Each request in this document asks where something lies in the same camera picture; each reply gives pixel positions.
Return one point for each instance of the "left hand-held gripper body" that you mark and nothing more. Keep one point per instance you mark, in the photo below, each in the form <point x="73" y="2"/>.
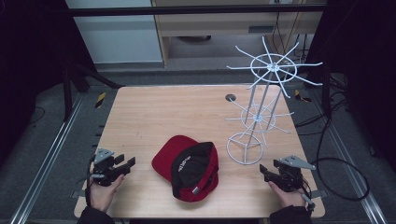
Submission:
<point x="104" y="169"/>

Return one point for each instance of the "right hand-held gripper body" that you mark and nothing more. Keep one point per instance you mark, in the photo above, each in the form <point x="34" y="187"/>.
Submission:
<point x="291" y="177"/>

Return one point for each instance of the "person's right hand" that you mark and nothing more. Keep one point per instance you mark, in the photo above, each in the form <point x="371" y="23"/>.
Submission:
<point x="291" y="198"/>

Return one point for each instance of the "person's left hand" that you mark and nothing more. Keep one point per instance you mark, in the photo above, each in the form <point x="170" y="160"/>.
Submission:
<point x="101" y="196"/>

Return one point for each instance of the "red and black cap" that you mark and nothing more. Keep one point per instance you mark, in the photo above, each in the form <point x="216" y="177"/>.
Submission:
<point x="169" y="155"/>

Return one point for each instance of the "yellow black tape marker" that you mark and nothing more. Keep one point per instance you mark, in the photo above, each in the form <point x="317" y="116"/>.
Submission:
<point x="301" y="96"/>
<point x="100" y="100"/>

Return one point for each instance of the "black tripod stand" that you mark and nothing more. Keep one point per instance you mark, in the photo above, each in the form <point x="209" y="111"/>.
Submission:
<point x="67" y="93"/>

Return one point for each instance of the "black stand pole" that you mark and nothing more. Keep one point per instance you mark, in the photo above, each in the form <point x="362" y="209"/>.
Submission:
<point x="326" y="90"/>

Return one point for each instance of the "white cabinet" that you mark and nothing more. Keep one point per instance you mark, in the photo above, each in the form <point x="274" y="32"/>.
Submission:
<point x="118" y="40"/>

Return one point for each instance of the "black curtain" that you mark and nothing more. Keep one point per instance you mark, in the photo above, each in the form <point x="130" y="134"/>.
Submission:
<point x="364" y="62"/>
<point x="28" y="68"/>

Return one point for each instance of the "wooden desk cabinet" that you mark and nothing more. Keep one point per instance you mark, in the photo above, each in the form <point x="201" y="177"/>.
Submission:
<point x="218" y="26"/>

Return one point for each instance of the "aluminium floor rail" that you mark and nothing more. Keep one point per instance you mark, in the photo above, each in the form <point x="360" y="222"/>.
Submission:
<point x="48" y="161"/>
<point x="349" y="165"/>

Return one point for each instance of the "black horizontal frame bar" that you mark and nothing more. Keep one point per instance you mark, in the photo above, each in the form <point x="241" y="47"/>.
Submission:
<point x="186" y="10"/>

